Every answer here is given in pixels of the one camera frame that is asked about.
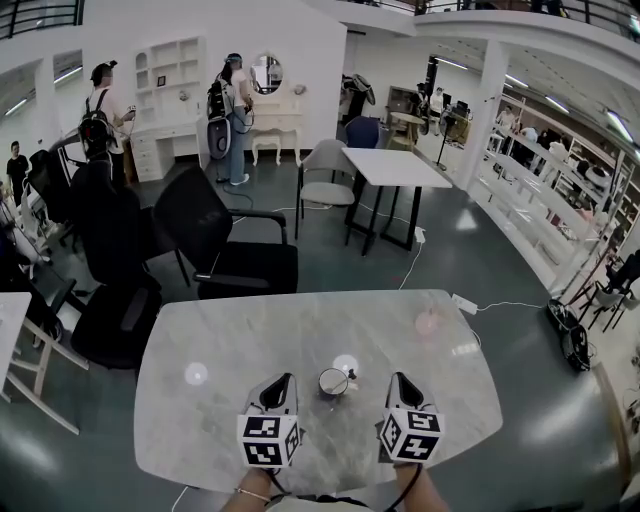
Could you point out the white wooden side table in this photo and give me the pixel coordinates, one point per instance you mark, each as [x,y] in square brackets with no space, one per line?
[15,320]

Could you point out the black mesh armchair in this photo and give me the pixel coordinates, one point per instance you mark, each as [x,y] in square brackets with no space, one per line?
[240,270]

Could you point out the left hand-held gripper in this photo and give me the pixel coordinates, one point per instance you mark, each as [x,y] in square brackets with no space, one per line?
[267,440]

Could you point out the person's own clothing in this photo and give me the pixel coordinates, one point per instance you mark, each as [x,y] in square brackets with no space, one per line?
[320,504]

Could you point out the white square table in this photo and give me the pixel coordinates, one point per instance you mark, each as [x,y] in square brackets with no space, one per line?
[395,167]

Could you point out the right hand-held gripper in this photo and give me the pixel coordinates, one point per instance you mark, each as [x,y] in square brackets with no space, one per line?
[412,435]

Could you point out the long ceiling light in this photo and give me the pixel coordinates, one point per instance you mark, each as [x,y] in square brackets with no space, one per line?
[556,103]
[619,126]

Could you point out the dark blue chair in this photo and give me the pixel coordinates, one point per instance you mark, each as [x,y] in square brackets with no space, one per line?
[362,132]

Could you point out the black white gaming chair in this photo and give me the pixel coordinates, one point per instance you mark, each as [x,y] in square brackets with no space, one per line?
[47,180]

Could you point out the white shelf cabinet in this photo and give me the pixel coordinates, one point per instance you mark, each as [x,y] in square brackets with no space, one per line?
[165,100]

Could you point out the long white shelving rack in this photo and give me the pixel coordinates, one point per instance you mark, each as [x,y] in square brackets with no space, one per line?
[540,200]

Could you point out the black mezzanine railing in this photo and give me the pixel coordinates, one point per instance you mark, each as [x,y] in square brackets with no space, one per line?
[575,15]

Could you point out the tall black office chair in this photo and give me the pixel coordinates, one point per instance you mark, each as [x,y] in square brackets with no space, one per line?
[110,240]

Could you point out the metal tripod stand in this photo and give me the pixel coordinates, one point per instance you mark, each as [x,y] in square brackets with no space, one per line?
[595,240]

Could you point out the cream vanity table with mirror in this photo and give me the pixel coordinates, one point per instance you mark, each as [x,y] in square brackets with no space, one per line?
[275,125]

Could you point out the blue and white mug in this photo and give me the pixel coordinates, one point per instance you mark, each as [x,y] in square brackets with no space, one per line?
[327,384]

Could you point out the white power strip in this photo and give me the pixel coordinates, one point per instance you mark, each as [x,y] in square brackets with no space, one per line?
[419,234]
[464,303]

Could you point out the black stair railing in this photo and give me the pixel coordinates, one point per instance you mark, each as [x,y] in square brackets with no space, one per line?
[40,15]

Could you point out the person's right forearm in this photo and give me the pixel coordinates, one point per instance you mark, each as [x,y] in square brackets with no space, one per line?
[425,492]

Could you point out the round wooden table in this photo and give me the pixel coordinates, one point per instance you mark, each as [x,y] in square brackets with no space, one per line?
[406,120]

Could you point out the black standing fan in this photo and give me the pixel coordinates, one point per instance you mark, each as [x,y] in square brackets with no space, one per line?
[452,125]

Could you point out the brown wooden cabinet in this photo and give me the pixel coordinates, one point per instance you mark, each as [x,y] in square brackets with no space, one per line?
[130,160]

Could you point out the person's left forearm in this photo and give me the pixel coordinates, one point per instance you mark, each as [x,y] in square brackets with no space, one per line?
[252,482]

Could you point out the grey chair with black legs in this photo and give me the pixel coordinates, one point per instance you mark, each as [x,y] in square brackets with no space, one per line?
[617,295]

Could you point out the grey padded chair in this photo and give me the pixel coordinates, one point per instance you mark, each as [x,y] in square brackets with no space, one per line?
[325,192]

